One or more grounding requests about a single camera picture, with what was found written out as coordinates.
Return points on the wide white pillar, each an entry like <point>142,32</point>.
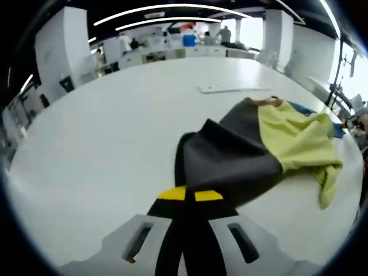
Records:
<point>60,49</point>

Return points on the white cabinet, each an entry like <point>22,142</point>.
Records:
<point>112,51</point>

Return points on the white table power strip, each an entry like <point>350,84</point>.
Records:
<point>230,87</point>

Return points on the black box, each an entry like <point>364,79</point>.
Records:
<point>66,84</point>

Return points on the long white workbench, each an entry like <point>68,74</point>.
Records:
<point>195,53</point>

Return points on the narrow white pillar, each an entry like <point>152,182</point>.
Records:
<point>279,37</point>

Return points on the blue storage bin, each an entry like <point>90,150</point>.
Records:
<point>189,39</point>

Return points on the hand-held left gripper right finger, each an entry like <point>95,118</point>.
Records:
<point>258,247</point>

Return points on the yellow blue black garment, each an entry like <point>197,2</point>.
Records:
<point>230,152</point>

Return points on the black tripod stand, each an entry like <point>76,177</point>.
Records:
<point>339,72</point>

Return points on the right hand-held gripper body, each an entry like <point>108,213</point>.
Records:
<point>360,105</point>

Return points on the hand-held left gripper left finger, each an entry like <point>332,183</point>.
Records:
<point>120,247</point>

